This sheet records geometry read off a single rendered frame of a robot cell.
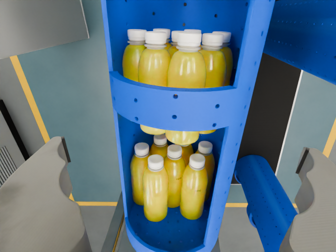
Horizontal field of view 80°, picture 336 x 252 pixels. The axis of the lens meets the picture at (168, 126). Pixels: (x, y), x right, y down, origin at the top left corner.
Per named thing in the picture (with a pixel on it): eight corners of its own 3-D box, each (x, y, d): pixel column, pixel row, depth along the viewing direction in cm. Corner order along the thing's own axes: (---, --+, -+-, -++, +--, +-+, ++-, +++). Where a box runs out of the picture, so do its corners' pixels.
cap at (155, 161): (157, 170, 48) (157, 165, 47) (144, 164, 50) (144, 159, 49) (166, 162, 51) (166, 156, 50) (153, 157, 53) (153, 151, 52)
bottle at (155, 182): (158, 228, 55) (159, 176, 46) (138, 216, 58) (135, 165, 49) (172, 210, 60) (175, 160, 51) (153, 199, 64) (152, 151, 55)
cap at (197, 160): (187, 158, 53) (188, 152, 52) (202, 157, 53) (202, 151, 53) (191, 168, 50) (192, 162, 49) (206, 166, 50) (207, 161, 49)
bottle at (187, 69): (199, 149, 39) (212, 45, 30) (162, 145, 39) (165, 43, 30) (198, 131, 45) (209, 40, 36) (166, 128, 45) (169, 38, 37)
